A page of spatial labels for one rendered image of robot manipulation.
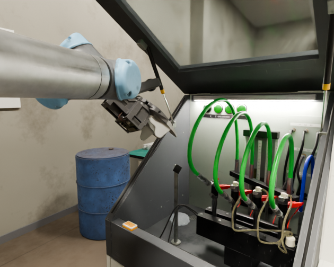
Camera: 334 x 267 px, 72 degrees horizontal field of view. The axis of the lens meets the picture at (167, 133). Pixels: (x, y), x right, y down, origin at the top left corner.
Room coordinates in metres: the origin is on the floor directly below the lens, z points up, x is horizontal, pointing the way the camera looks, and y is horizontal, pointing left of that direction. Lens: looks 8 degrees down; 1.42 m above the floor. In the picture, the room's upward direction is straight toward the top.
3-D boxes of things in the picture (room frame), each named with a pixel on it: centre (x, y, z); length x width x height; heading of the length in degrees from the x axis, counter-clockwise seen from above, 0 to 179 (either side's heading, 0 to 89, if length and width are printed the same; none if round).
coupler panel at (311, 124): (0.90, -0.54, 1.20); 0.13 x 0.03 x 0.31; 50
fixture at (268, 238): (0.77, -0.28, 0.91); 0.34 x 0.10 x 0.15; 50
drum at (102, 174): (2.46, 0.69, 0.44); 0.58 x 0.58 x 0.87
